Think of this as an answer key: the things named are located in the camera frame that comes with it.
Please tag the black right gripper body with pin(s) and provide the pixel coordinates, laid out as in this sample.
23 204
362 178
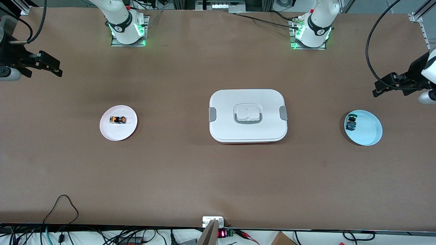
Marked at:
10 55

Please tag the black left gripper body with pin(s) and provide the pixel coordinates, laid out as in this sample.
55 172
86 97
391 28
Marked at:
414 72

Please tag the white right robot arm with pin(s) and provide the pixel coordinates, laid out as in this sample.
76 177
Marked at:
119 17

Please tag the brown cardboard box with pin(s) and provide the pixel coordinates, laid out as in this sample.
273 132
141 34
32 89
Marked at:
282 240

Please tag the perforated metal strip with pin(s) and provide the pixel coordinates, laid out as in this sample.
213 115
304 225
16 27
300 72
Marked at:
425 37

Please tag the light blue round plate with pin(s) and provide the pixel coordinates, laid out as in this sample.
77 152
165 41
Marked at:
369 131

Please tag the pink round plate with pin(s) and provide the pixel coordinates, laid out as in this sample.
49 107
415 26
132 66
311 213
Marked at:
117 132

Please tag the red black clip leads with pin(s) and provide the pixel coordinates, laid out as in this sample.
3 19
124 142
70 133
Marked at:
248 235

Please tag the red digit display board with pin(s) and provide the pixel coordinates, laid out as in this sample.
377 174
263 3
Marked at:
223 233

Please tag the aluminium profile bar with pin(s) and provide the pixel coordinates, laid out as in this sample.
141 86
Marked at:
209 234

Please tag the aluminium frame corner profile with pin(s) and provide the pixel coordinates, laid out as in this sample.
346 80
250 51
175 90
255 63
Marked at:
25 8
420 14

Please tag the green push-button switch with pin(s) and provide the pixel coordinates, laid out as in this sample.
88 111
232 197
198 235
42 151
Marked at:
351 125

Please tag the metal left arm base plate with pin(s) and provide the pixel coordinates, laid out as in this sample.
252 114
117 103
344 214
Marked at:
308 48

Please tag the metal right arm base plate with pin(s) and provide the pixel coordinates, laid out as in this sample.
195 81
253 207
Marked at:
147 20

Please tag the aluminium frame rack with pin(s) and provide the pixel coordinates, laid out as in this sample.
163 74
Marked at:
221 5

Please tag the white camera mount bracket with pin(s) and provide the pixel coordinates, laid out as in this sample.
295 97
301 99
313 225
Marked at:
207 220

